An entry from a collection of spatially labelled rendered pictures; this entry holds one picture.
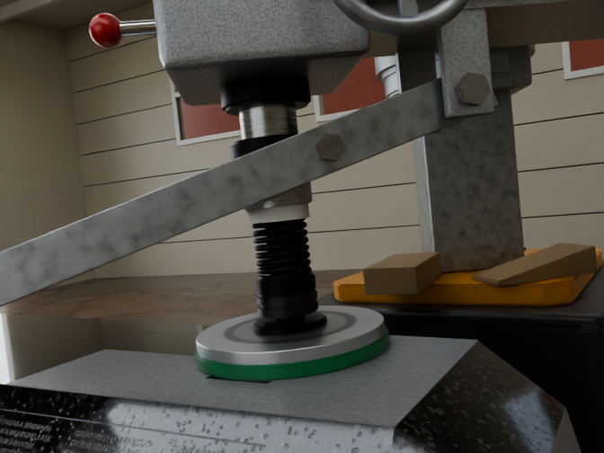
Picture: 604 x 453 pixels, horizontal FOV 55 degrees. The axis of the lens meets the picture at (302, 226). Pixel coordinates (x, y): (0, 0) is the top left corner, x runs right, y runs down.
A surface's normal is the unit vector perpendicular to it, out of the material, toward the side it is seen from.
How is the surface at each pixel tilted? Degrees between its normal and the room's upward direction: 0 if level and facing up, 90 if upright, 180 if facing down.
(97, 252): 90
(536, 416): 32
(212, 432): 45
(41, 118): 90
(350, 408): 0
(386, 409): 0
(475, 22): 90
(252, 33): 90
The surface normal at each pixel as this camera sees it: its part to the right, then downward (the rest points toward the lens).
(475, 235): -0.07, 0.06
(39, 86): 0.88, -0.07
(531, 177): -0.47, 0.10
